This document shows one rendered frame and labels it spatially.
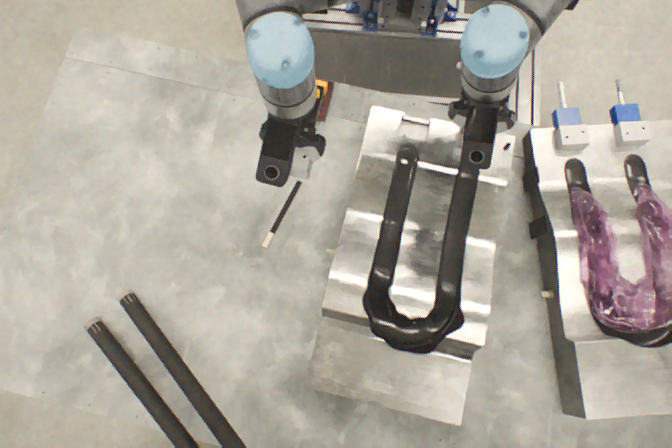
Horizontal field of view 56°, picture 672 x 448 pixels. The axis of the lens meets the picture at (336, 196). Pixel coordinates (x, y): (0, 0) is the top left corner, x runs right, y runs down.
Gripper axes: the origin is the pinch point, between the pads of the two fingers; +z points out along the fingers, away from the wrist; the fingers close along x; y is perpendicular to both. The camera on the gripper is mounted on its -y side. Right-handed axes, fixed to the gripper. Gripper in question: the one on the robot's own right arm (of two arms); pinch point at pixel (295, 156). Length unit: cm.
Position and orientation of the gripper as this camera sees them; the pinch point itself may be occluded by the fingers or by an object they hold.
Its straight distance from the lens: 105.7
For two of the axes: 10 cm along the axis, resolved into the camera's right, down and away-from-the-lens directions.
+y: 2.3, -9.4, 2.5
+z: 0.1, 2.6, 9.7
